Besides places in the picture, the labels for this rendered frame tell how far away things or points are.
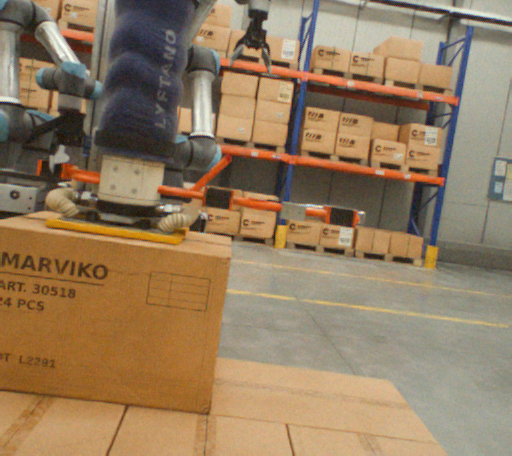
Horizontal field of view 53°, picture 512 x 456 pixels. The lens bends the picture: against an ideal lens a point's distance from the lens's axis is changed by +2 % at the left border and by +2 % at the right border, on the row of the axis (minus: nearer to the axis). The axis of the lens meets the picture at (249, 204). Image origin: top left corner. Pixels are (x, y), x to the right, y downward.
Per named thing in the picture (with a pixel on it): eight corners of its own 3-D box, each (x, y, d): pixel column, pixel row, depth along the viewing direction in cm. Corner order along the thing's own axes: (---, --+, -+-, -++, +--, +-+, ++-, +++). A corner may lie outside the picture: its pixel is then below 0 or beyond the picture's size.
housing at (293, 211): (280, 218, 143) (282, 202, 143) (278, 216, 150) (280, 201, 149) (304, 221, 143) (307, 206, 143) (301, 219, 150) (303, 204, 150)
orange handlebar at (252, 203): (29, 176, 141) (31, 163, 140) (66, 176, 171) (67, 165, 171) (361, 226, 144) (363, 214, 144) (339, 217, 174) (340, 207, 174)
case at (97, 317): (-39, 385, 126) (-18, 223, 124) (28, 333, 166) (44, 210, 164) (208, 414, 129) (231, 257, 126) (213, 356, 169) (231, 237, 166)
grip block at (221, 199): (201, 207, 141) (204, 186, 140) (203, 205, 150) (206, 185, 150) (231, 211, 141) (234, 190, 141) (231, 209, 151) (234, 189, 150)
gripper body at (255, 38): (243, 43, 177) (249, 7, 177) (241, 49, 186) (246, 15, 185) (265, 47, 178) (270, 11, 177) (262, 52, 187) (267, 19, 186)
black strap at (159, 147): (82, 142, 132) (84, 127, 132) (105, 147, 156) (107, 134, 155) (170, 156, 133) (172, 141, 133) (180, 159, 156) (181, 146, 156)
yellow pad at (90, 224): (44, 226, 130) (47, 207, 130) (58, 222, 140) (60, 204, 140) (178, 245, 131) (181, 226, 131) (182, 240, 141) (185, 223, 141)
